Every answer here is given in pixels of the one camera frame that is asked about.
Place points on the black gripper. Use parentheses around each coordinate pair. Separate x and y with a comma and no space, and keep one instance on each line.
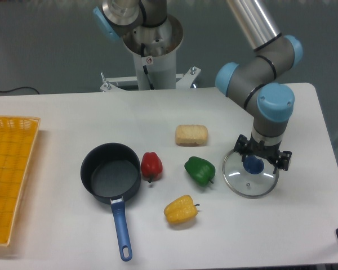
(280,160)

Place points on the glass lid with blue knob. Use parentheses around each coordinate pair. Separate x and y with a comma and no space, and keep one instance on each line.
(251,177)

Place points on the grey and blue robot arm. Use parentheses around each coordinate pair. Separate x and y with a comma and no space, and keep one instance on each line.
(252,86)

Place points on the green bell pepper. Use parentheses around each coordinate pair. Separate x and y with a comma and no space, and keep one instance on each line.
(200,170)

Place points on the beige bread loaf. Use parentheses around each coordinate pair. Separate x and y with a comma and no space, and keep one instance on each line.
(191,135)

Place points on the yellow bell pepper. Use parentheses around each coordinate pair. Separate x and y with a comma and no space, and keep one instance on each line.
(181,210)

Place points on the red bell pepper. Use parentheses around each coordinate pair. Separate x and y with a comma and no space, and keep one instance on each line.
(151,166)

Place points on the yellow woven basket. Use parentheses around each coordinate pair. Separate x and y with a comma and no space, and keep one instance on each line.
(17,139)

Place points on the dark saucepan with blue handle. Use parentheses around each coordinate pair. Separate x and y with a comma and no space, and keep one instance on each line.
(111,174)

